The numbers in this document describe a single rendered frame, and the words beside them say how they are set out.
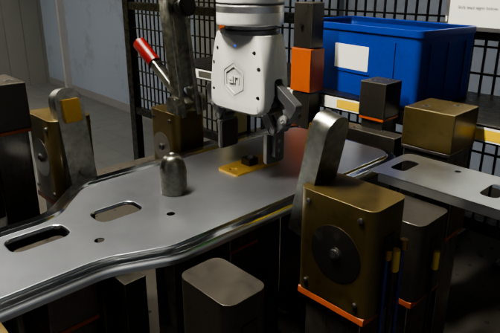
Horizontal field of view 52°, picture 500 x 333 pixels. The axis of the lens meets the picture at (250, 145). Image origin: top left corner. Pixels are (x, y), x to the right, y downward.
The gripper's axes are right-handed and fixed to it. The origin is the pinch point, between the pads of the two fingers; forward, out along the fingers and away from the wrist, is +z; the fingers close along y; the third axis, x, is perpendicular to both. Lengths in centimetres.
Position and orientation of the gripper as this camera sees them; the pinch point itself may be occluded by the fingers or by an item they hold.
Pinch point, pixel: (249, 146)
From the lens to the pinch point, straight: 68.1
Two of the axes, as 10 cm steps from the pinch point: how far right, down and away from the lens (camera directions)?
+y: 6.9, 2.3, -6.9
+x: 7.2, -2.2, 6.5
